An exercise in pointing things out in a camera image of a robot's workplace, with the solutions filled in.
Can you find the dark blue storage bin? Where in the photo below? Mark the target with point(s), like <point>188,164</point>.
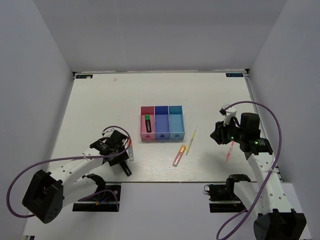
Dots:
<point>162,126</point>

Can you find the orange cap white highlighter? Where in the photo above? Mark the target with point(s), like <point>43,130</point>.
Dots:
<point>130,151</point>

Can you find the pink storage bin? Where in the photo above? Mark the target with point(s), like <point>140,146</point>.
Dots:
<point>144,135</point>

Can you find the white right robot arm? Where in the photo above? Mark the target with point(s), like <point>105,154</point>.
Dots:
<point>275,217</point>

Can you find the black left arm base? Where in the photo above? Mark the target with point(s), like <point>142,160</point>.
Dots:
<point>106,197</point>

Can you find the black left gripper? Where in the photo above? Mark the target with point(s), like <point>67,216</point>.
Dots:
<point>123,156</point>

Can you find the blue label corner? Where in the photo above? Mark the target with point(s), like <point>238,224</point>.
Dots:
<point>234,75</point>
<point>84,76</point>

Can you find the blue label right corner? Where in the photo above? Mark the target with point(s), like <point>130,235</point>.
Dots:
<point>234,75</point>

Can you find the thin yellow pen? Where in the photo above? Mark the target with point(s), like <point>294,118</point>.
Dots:
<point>190,142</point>

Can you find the purple cap black highlighter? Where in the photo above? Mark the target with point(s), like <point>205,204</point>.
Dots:
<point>125,168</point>

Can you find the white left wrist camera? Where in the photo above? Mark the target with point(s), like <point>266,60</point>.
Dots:
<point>107,131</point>

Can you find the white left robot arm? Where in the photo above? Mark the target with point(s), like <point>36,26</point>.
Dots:
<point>49,192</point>

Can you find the blue label left corner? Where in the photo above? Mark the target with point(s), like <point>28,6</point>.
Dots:
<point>84,76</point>

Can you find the light blue storage bin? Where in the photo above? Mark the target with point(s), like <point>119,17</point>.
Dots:
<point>176,122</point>

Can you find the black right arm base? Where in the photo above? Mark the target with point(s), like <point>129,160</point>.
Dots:
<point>222,198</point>

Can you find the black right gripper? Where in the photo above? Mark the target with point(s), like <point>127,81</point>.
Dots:
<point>219,134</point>

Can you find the orange cap pink highlighter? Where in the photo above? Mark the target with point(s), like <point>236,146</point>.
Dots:
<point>179,155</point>

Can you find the green cap black highlighter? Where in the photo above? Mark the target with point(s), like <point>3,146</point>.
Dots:
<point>148,123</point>

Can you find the thin pink pen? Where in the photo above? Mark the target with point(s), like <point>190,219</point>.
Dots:
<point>229,151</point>

